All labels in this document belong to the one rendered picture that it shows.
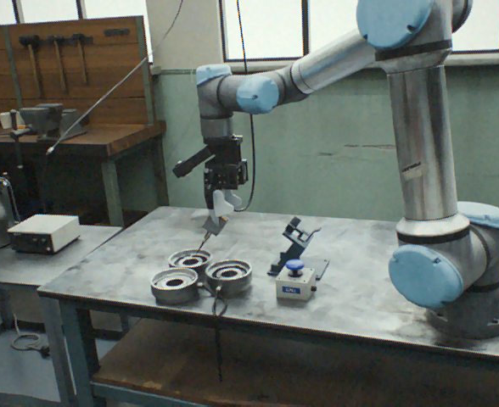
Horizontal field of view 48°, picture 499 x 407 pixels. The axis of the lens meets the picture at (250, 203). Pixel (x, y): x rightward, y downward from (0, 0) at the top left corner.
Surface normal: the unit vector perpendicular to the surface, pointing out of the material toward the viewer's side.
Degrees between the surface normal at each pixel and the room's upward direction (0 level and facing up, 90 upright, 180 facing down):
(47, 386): 0
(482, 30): 90
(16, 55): 90
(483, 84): 90
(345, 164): 90
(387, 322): 0
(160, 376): 0
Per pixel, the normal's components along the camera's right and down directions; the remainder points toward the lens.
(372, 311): -0.07, -0.94
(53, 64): -0.35, 0.33
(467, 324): -0.33, 0.03
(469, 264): 0.69, 0.04
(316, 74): -0.54, 0.58
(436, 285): -0.67, 0.40
